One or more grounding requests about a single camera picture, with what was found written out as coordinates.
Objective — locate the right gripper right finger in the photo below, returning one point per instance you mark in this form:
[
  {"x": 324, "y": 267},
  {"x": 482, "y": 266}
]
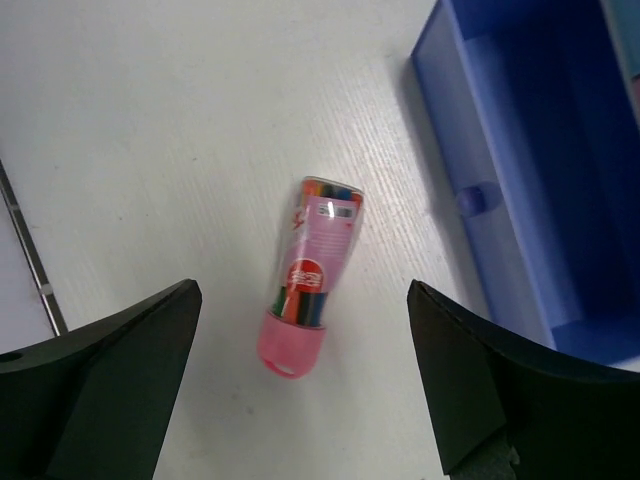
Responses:
[{"x": 504, "y": 407}]

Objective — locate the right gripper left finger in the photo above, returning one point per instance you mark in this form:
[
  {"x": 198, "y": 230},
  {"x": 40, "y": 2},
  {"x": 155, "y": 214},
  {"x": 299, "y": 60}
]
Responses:
[{"x": 95, "y": 403}]

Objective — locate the pink cap clear tube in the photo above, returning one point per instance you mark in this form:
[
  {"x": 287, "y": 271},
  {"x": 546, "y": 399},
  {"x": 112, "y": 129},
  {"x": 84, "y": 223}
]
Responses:
[{"x": 320, "y": 231}]

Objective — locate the large blue-violet drawer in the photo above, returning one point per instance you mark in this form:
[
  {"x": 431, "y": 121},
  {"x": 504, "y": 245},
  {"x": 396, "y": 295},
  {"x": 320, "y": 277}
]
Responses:
[{"x": 530, "y": 108}]

